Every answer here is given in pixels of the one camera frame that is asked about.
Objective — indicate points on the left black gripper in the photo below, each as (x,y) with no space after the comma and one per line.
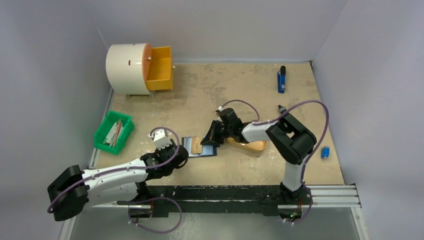
(159,152)

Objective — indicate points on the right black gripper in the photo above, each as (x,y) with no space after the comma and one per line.
(216,131)

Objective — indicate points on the beige credit card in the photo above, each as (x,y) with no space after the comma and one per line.
(196,146)

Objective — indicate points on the blue leather card holder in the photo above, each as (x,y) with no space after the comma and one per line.
(208,150)

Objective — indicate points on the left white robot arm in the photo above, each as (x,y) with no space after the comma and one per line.
(76,189)

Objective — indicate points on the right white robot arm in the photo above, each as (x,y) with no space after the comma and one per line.
(290,137)

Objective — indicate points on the tan oval plastic tray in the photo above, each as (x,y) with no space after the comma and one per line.
(254,147)

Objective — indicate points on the sticks in green bin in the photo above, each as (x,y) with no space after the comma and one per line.
(114,133)

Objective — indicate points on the green plastic bin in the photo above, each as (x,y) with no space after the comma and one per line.
(110,118)

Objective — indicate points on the small black grey knob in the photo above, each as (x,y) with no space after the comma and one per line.
(281,109)

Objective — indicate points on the orange plastic drawer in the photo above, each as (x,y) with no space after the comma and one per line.
(161,70)

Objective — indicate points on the blue black utility tool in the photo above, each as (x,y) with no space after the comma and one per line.
(281,80)

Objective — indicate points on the white cylindrical drawer cabinet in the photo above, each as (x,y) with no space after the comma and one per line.
(127,68)

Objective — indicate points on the small blue block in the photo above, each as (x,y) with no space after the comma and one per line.
(325,152)

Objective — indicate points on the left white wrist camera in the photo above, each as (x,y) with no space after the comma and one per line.
(160,139)

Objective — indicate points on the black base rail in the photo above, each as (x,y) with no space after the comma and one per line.
(267,200)

